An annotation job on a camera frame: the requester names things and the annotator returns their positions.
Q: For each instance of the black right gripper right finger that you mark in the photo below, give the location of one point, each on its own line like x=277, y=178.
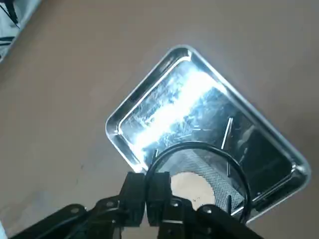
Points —
x=159, y=199

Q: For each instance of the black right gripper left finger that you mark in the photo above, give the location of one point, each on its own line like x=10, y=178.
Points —
x=132, y=199

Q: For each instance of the steel tray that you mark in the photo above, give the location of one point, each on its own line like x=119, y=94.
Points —
x=174, y=99

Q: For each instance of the white workbench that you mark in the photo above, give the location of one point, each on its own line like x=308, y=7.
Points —
x=5, y=25

